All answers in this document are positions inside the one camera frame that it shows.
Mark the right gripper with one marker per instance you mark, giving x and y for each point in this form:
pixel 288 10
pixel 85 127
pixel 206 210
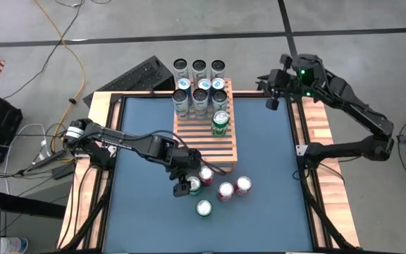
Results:
pixel 280 79

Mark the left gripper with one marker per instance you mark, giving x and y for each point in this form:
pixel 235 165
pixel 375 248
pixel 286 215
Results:
pixel 185 160

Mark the green Sprite can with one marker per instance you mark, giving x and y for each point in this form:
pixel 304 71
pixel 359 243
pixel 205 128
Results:
pixel 203 208
pixel 195 185
pixel 220 123

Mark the white blue Celsius can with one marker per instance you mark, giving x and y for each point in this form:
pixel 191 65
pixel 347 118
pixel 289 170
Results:
pixel 200 102
pixel 180 102
pixel 220 100

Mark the white orange Celsius can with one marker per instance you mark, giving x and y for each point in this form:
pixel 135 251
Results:
pixel 180 64
pixel 199 65
pixel 218 65

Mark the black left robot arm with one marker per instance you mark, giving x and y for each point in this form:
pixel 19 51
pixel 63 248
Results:
pixel 132 143

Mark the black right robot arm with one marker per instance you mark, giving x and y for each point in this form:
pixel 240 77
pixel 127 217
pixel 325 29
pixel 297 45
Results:
pixel 347 148

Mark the slatted bamboo shelf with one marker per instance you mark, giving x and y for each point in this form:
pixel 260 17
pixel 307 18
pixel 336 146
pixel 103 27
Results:
pixel 220 151

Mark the black clamp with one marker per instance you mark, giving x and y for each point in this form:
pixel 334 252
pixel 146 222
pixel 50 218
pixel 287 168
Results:
pixel 152 92

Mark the black floor beam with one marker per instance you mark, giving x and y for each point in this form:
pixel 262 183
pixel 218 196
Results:
pixel 23 204

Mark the white and blue container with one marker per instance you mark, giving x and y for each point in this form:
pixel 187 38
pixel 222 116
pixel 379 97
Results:
pixel 14 246

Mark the black plastic crate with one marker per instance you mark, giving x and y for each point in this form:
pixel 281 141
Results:
pixel 2 123

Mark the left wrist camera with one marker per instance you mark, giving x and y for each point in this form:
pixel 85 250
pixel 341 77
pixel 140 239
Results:
pixel 181 188

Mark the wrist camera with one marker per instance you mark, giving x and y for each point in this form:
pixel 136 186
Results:
pixel 181 188
pixel 272 102

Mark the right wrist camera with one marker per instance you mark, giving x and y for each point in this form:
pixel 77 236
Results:
pixel 272 102

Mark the silver aluminium bracket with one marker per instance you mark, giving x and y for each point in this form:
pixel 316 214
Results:
pixel 300 150

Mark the black metal table frame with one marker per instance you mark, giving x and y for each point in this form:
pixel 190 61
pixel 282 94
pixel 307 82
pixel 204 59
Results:
pixel 104 211

